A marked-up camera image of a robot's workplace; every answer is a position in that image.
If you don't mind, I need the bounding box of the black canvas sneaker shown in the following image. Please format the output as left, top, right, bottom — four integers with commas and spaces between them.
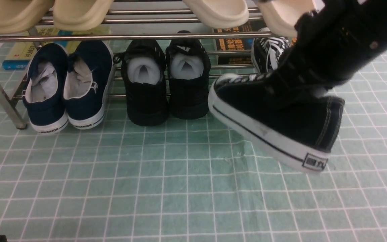
251, 37, 291, 74
208, 73, 345, 174

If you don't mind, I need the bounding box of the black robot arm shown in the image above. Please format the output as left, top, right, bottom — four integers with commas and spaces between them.
264, 0, 387, 109

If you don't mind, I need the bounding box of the steel shoe rack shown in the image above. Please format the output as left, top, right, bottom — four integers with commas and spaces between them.
0, 0, 301, 130

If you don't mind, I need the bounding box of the black mesh sneaker right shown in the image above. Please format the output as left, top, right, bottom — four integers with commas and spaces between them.
165, 39, 211, 120

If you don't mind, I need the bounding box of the black mesh sneaker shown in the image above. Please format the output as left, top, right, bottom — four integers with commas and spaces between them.
165, 39, 211, 120
113, 39, 169, 126

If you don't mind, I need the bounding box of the green checked floor mat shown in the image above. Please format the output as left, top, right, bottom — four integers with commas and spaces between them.
0, 53, 387, 242

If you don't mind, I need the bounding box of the black mesh sneaker left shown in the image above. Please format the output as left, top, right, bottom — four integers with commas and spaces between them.
113, 39, 169, 126

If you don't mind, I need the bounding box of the black book with orange text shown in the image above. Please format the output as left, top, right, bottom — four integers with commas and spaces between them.
212, 20, 266, 65

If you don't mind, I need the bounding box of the cream slipper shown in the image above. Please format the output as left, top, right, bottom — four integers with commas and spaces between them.
182, 0, 249, 29
253, 0, 324, 37

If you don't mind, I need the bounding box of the navy sneaker right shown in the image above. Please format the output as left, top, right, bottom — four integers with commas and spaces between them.
62, 40, 116, 130

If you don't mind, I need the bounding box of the navy sneaker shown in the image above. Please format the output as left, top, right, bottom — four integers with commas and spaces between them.
21, 43, 69, 135
62, 40, 116, 130

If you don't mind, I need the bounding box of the cream slipper far right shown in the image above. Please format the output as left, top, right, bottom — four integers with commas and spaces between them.
253, 0, 324, 37

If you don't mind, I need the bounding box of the navy sneaker left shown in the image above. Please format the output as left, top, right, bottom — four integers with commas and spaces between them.
21, 43, 69, 135

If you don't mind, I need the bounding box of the yellow-beige slipper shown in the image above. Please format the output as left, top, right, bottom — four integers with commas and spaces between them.
0, 0, 55, 34
53, 0, 114, 31

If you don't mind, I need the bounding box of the yellow and blue book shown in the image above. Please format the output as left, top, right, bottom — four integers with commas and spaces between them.
2, 26, 112, 70

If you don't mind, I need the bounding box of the yellow-beige slipper far left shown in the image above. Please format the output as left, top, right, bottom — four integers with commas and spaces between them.
0, 0, 55, 34

